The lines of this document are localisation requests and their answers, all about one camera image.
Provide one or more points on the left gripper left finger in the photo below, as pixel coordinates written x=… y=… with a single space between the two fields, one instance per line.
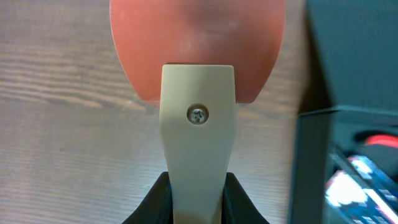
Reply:
x=156 y=207

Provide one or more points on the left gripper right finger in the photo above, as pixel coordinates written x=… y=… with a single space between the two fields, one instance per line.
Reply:
x=237 y=207

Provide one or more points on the precision screwdriver set case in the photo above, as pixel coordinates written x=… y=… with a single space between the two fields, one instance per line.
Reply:
x=362 y=193

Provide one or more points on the orange scraper wooden handle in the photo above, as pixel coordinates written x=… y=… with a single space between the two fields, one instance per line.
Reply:
x=197 y=60

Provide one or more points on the red handled pliers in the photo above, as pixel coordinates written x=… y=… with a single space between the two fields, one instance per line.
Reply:
x=382 y=141

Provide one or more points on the dark green open box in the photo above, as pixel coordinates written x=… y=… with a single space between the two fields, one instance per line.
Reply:
x=352 y=95

